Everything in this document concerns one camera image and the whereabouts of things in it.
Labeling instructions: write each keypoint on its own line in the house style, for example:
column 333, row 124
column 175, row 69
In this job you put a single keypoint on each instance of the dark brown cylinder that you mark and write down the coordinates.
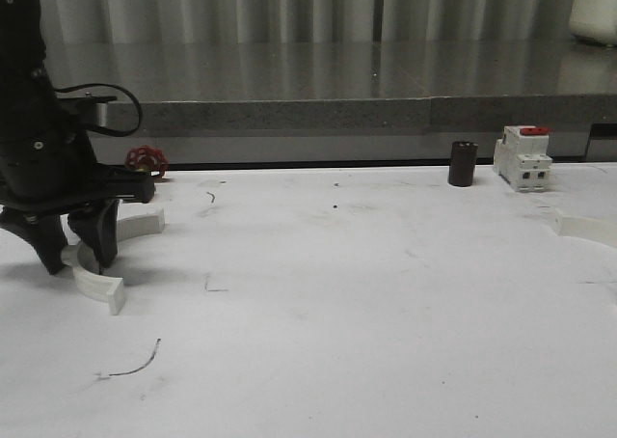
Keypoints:
column 462, row 163

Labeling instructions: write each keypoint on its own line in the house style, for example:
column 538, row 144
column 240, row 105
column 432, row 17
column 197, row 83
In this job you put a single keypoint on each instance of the grey stone counter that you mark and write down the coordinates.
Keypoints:
column 346, row 103

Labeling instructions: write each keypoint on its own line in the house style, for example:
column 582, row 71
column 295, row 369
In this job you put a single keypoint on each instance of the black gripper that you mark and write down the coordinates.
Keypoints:
column 49, row 168

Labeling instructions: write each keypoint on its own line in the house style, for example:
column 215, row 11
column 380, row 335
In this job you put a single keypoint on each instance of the grey curtain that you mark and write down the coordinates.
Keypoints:
column 288, row 21

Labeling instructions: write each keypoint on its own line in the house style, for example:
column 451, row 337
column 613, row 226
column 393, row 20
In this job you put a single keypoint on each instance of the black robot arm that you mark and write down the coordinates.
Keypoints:
column 23, row 52

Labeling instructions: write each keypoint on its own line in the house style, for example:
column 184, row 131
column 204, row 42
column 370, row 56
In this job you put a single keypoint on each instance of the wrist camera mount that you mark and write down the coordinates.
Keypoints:
column 94, row 107

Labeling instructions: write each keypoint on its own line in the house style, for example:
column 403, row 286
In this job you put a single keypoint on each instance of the white appliance on counter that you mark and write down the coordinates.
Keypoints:
column 594, row 20

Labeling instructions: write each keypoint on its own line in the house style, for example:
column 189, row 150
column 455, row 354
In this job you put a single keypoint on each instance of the white circuit breaker red switch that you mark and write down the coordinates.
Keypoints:
column 521, row 159

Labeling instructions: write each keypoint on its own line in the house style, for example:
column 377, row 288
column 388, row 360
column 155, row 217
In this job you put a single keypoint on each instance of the brass valve red handwheel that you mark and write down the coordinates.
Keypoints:
column 147, row 159

